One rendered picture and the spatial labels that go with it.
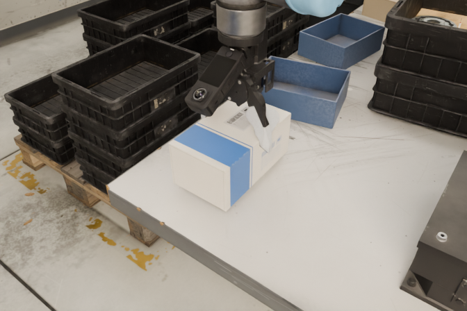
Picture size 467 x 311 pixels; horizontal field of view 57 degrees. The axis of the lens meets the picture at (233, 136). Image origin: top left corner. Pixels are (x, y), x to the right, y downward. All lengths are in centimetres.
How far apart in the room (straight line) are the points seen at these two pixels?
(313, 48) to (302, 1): 68
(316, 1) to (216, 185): 33
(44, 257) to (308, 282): 119
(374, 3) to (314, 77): 55
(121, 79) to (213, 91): 98
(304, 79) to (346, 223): 45
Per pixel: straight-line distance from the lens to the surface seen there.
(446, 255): 62
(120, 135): 133
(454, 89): 96
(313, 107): 94
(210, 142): 72
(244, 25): 64
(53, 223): 180
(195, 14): 245
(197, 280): 152
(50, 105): 197
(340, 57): 117
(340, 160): 87
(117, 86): 156
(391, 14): 94
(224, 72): 65
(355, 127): 97
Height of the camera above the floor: 124
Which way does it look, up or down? 37 degrees down
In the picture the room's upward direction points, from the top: straight up
